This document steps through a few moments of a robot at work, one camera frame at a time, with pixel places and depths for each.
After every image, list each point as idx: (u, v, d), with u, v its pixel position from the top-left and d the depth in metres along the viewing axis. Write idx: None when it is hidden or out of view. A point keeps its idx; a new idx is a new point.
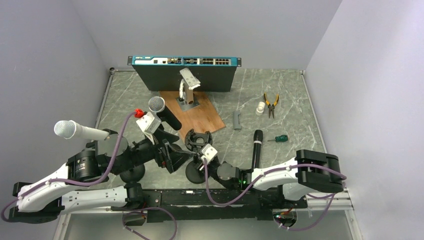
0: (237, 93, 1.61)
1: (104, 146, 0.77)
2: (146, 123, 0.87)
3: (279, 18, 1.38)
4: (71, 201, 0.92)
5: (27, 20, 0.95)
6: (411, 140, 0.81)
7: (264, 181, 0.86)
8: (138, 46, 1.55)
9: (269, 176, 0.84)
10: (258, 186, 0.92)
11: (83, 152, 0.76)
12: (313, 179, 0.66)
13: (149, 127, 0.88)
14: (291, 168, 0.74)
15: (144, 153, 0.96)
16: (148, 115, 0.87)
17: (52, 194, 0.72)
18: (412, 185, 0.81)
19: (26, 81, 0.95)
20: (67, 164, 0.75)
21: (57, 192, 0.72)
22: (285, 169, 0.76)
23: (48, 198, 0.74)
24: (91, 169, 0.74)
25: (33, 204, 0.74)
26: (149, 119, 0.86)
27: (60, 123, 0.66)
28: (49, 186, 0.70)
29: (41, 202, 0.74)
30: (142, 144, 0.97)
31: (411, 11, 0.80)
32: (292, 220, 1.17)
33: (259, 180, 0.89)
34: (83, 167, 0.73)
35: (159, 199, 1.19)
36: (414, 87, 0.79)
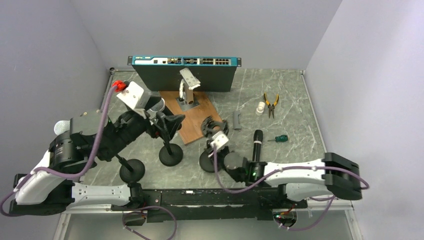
0: (237, 93, 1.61)
1: (80, 124, 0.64)
2: (134, 98, 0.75)
3: (279, 18, 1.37)
4: (81, 194, 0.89)
5: (28, 20, 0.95)
6: (411, 141, 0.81)
7: (281, 178, 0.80)
8: (138, 46, 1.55)
9: (287, 173, 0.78)
10: (270, 181, 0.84)
11: (63, 135, 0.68)
12: (338, 182, 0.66)
13: (139, 102, 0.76)
14: (317, 168, 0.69)
15: (133, 126, 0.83)
16: (135, 88, 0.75)
17: (42, 184, 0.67)
18: (413, 186, 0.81)
19: (27, 81, 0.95)
20: (50, 150, 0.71)
21: (47, 181, 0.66)
22: (311, 169, 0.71)
23: (42, 189, 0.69)
24: (72, 152, 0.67)
25: (29, 198, 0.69)
26: (139, 93, 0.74)
27: (60, 123, 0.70)
28: (36, 176, 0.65)
29: (36, 194, 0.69)
30: (126, 119, 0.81)
31: (411, 12, 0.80)
32: (292, 220, 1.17)
33: (272, 176, 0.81)
34: (60, 151, 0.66)
35: (159, 199, 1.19)
36: (414, 88, 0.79)
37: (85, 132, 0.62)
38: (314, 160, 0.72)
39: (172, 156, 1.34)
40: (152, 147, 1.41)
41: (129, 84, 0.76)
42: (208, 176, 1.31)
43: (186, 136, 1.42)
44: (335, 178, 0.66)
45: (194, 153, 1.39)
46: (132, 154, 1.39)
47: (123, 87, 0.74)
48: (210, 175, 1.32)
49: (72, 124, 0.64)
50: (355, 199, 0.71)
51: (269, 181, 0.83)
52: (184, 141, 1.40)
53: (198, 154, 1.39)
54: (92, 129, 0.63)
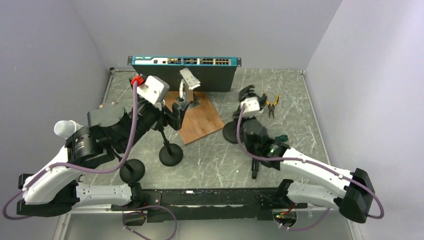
0: (237, 93, 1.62)
1: (97, 116, 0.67)
2: (155, 93, 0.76)
3: (279, 18, 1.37)
4: (85, 194, 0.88)
5: (28, 20, 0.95)
6: (411, 141, 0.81)
7: (299, 168, 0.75)
8: (138, 46, 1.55)
9: (308, 166, 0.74)
10: (285, 166, 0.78)
11: (80, 130, 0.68)
12: (357, 199, 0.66)
13: (160, 97, 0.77)
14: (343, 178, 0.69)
15: (147, 117, 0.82)
16: (157, 83, 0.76)
17: (56, 181, 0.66)
18: (413, 186, 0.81)
19: (27, 82, 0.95)
20: (66, 146, 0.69)
21: (62, 178, 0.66)
22: (336, 175, 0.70)
23: (54, 187, 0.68)
24: (91, 145, 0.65)
25: (39, 196, 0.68)
26: (160, 87, 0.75)
27: (60, 123, 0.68)
28: (51, 173, 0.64)
29: (48, 192, 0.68)
30: (141, 110, 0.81)
31: (411, 12, 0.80)
32: (292, 220, 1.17)
33: (292, 163, 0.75)
34: (82, 145, 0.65)
35: (159, 199, 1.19)
36: (414, 88, 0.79)
37: (106, 124, 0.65)
38: (341, 169, 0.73)
39: (172, 156, 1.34)
40: (153, 147, 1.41)
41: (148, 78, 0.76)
42: (208, 176, 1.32)
43: (187, 135, 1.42)
44: (355, 193, 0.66)
45: (194, 153, 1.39)
46: (132, 154, 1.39)
47: (141, 81, 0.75)
48: (211, 175, 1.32)
49: (90, 116, 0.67)
50: (357, 221, 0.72)
51: (284, 166, 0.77)
52: (184, 141, 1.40)
53: (198, 154, 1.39)
54: (110, 120, 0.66)
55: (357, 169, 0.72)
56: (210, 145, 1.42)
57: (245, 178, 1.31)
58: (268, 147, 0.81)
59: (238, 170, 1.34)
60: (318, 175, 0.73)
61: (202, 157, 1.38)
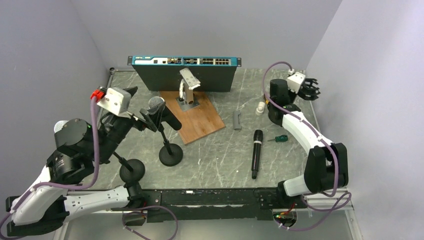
0: (237, 93, 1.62)
1: (63, 135, 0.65)
2: (117, 105, 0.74)
3: (279, 18, 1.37)
4: (74, 206, 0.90)
5: (27, 20, 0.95)
6: (411, 141, 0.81)
7: (295, 125, 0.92)
8: (138, 46, 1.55)
9: (301, 126, 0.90)
10: (285, 120, 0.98)
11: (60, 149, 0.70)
12: (320, 161, 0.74)
13: (123, 108, 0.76)
14: (321, 139, 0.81)
15: (121, 126, 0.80)
16: (116, 95, 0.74)
17: (42, 200, 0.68)
18: (413, 185, 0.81)
19: (26, 82, 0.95)
20: (48, 165, 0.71)
21: (47, 196, 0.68)
22: (317, 136, 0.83)
23: (42, 205, 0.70)
24: (71, 162, 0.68)
25: (28, 216, 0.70)
26: (119, 99, 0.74)
27: (60, 123, 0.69)
28: (36, 192, 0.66)
29: (34, 212, 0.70)
30: (111, 121, 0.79)
31: (411, 12, 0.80)
32: (292, 220, 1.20)
33: (292, 119, 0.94)
34: (62, 163, 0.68)
35: (159, 199, 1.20)
36: (415, 88, 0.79)
37: (70, 142, 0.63)
38: (326, 139, 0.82)
39: (172, 156, 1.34)
40: (152, 147, 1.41)
41: (106, 90, 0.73)
42: (208, 176, 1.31)
43: (186, 135, 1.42)
44: (321, 156, 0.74)
45: (194, 153, 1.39)
46: (132, 154, 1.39)
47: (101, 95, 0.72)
48: (211, 175, 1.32)
49: (57, 138, 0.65)
50: (312, 189, 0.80)
51: (286, 120, 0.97)
52: (184, 141, 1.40)
53: (198, 153, 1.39)
54: (73, 138, 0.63)
55: (341, 145, 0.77)
56: (210, 145, 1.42)
57: (245, 178, 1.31)
58: (283, 101, 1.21)
59: (238, 170, 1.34)
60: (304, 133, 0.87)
61: (202, 157, 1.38)
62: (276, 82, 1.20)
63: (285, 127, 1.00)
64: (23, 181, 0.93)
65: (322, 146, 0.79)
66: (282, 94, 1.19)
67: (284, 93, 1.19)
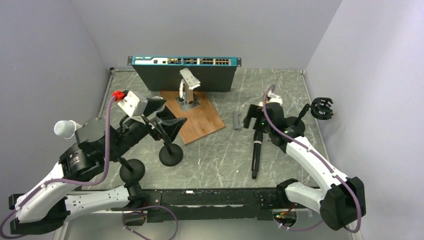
0: (237, 93, 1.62)
1: (83, 131, 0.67)
2: (131, 107, 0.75)
3: (278, 18, 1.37)
4: (75, 205, 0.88)
5: (28, 20, 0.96)
6: (411, 142, 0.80)
7: (301, 154, 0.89)
8: (137, 46, 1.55)
9: (308, 156, 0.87)
10: (290, 147, 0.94)
11: (73, 146, 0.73)
12: (338, 196, 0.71)
13: (137, 111, 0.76)
14: (335, 176, 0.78)
15: (136, 131, 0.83)
16: (132, 98, 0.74)
17: (51, 197, 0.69)
18: (413, 187, 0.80)
19: (26, 81, 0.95)
20: (61, 162, 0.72)
21: (58, 193, 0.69)
22: (330, 172, 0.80)
23: (49, 203, 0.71)
24: (85, 159, 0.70)
25: (35, 214, 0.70)
26: (135, 102, 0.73)
27: (60, 123, 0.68)
28: (46, 188, 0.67)
29: (40, 210, 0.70)
30: (128, 124, 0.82)
31: (411, 13, 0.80)
32: (292, 220, 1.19)
33: (297, 147, 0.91)
34: (77, 160, 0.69)
35: (159, 199, 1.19)
36: (415, 89, 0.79)
37: (92, 139, 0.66)
38: (340, 173, 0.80)
39: (172, 156, 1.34)
40: (152, 147, 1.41)
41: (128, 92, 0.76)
42: (208, 176, 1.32)
43: (186, 136, 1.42)
44: (341, 195, 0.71)
45: (194, 153, 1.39)
46: (132, 154, 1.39)
47: (122, 95, 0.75)
48: (210, 175, 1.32)
49: (78, 135, 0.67)
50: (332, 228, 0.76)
51: (290, 147, 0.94)
52: (184, 141, 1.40)
53: (198, 154, 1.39)
54: (94, 135, 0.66)
55: (357, 179, 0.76)
56: (210, 145, 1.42)
57: (245, 179, 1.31)
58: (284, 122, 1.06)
59: (238, 170, 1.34)
60: (316, 168, 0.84)
61: (202, 157, 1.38)
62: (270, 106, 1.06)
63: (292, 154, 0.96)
64: (23, 181, 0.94)
65: (340, 183, 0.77)
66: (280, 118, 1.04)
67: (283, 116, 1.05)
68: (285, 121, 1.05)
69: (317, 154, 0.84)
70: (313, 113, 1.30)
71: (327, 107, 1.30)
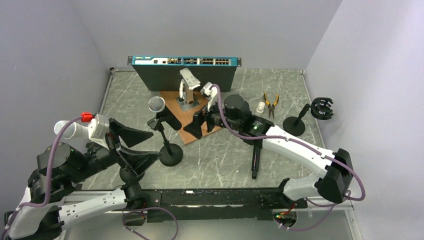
0: (237, 93, 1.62)
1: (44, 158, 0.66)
2: (92, 128, 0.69)
3: (278, 18, 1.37)
4: (69, 215, 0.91)
5: (28, 21, 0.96)
6: (411, 141, 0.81)
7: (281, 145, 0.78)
8: (137, 46, 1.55)
9: (290, 145, 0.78)
10: (266, 143, 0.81)
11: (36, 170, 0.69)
12: (332, 174, 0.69)
13: (97, 132, 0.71)
14: (325, 156, 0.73)
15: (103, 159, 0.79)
16: (95, 119, 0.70)
17: (29, 217, 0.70)
18: (413, 186, 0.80)
19: (27, 81, 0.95)
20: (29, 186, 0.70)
21: (34, 214, 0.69)
22: (318, 155, 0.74)
23: (30, 222, 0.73)
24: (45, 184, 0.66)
25: (20, 232, 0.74)
26: (95, 123, 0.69)
27: (60, 123, 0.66)
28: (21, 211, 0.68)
29: (24, 227, 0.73)
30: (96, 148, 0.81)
31: (411, 13, 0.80)
32: (292, 220, 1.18)
33: (275, 140, 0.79)
34: (38, 185, 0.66)
35: (159, 199, 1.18)
36: (414, 89, 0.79)
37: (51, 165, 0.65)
38: (324, 149, 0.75)
39: (172, 156, 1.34)
40: (152, 147, 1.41)
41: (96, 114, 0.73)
42: (208, 176, 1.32)
43: (186, 135, 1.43)
44: (336, 174, 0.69)
45: (194, 153, 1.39)
46: None
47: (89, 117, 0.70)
48: (210, 175, 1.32)
49: (39, 160, 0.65)
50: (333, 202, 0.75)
51: (267, 143, 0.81)
52: (184, 141, 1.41)
53: (198, 154, 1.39)
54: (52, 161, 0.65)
55: (340, 149, 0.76)
56: (210, 145, 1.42)
57: (245, 179, 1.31)
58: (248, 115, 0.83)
59: (238, 170, 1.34)
60: (302, 154, 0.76)
61: (202, 157, 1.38)
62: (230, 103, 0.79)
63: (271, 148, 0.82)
64: (24, 182, 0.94)
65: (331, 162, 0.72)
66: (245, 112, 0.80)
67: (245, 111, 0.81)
68: (250, 114, 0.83)
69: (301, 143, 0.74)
70: (313, 113, 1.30)
71: (327, 107, 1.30)
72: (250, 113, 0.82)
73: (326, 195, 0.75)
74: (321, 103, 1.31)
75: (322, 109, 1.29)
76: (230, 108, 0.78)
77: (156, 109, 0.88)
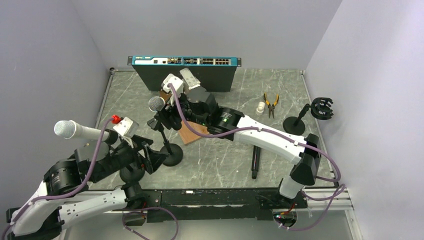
0: (237, 93, 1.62)
1: (83, 152, 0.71)
2: (125, 128, 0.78)
3: (278, 18, 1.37)
4: (70, 214, 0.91)
5: (28, 20, 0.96)
6: (411, 141, 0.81)
7: (254, 137, 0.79)
8: (137, 46, 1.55)
9: (262, 135, 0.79)
10: (239, 135, 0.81)
11: (57, 165, 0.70)
12: (306, 161, 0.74)
13: (129, 131, 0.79)
14: (298, 144, 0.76)
15: (124, 157, 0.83)
16: (124, 120, 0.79)
17: (40, 212, 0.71)
18: (413, 186, 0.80)
19: (26, 81, 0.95)
20: (45, 181, 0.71)
21: (44, 210, 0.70)
22: (291, 142, 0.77)
23: (39, 218, 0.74)
24: (69, 178, 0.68)
25: (27, 227, 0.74)
26: (128, 122, 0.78)
27: (60, 123, 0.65)
28: (34, 205, 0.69)
29: (33, 222, 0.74)
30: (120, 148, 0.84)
31: (411, 13, 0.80)
32: (292, 220, 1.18)
33: (247, 132, 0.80)
34: (58, 179, 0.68)
35: (159, 199, 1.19)
36: (415, 89, 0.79)
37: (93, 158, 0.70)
38: (296, 136, 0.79)
39: (172, 156, 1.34)
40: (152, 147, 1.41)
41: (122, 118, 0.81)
42: (208, 176, 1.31)
43: (186, 135, 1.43)
44: (310, 160, 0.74)
45: (194, 153, 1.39)
46: None
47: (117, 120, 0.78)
48: (210, 175, 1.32)
49: (78, 154, 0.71)
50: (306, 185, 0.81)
51: (240, 136, 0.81)
52: (184, 141, 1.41)
53: (198, 153, 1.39)
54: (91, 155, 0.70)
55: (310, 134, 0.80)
56: (210, 144, 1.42)
57: (245, 179, 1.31)
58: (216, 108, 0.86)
59: (238, 170, 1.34)
60: (275, 144, 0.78)
61: (202, 157, 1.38)
62: (196, 98, 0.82)
63: (243, 140, 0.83)
64: (24, 181, 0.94)
65: (304, 149, 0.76)
66: (212, 106, 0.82)
67: (212, 105, 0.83)
68: (217, 106, 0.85)
69: (274, 132, 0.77)
70: (313, 113, 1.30)
71: (327, 107, 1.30)
72: (216, 106, 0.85)
73: (299, 181, 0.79)
74: (321, 103, 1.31)
75: (322, 109, 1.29)
76: (195, 103, 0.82)
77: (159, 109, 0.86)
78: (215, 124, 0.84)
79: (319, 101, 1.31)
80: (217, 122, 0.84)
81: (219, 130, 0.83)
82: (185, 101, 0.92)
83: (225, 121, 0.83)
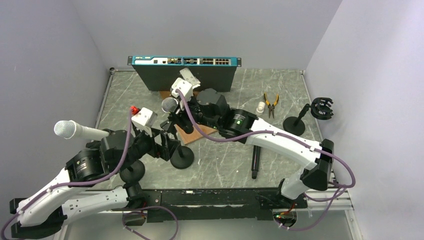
0: (237, 93, 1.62)
1: (110, 140, 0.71)
2: (146, 117, 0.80)
3: (278, 18, 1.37)
4: (72, 209, 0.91)
5: (28, 21, 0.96)
6: (411, 142, 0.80)
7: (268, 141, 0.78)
8: (137, 46, 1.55)
9: (278, 139, 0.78)
10: (253, 139, 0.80)
11: (80, 153, 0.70)
12: (322, 168, 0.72)
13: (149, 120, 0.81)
14: (315, 149, 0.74)
15: (142, 146, 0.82)
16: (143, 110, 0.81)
17: (55, 201, 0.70)
18: (413, 186, 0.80)
19: (26, 81, 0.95)
20: (66, 169, 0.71)
21: (62, 198, 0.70)
22: (307, 148, 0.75)
23: (51, 207, 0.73)
24: (93, 166, 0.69)
25: (37, 216, 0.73)
26: (148, 112, 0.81)
27: (60, 123, 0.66)
28: (51, 193, 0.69)
29: (45, 211, 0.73)
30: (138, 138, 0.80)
31: (410, 14, 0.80)
32: (292, 220, 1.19)
33: (261, 135, 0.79)
34: (84, 166, 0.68)
35: (159, 199, 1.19)
36: (414, 90, 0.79)
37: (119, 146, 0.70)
38: (312, 142, 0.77)
39: (183, 159, 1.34)
40: None
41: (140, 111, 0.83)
42: (208, 176, 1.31)
43: (186, 135, 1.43)
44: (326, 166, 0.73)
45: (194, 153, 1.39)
46: None
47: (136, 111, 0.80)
48: (210, 175, 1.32)
49: (104, 141, 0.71)
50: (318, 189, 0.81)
51: (254, 139, 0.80)
52: (184, 141, 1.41)
53: (198, 154, 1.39)
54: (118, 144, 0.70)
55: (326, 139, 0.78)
56: (210, 144, 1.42)
57: (245, 179, 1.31)
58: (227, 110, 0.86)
59: (238, 170, 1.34)
60: (291, 149, 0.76)
61: (202, 157, 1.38)
62: (207, 100, 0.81)
63: (256, 143, 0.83)
64: (24, 181, 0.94)
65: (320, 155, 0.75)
66: (222, 108, 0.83)
67: (223, 108, 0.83)
68: (228, 109, 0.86)
69: (290, 137, 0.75)
70: (313, 113, 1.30)
71: (327, 107, 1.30)
72: (227, 108, 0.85)
73: (312, 185, 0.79)
74: (321, 103, 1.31)
75: (322, 109, 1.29)
76: (206, 105, 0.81)
77: (171, 111, 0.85)
78: (227, 126, 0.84)
79: (319, 101, 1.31)
80: (229, 124, 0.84)
81: (232, 132, 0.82)
82: (195, 104, 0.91)
83: (238, 123, 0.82)
